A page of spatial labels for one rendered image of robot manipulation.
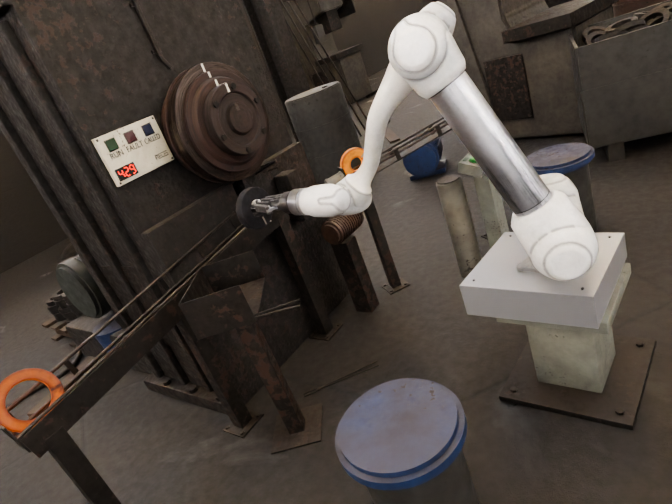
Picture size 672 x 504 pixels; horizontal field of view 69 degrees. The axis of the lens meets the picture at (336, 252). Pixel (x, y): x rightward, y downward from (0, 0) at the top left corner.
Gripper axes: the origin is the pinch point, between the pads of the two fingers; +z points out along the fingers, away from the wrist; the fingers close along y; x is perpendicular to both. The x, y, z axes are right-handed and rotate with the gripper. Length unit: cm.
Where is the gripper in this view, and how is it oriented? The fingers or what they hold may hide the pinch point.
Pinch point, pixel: (253, 204)
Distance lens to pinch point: 179.4
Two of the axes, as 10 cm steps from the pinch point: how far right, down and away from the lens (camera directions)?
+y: 5.4, -5.1, 6.7
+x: -2.9, -8.6, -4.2
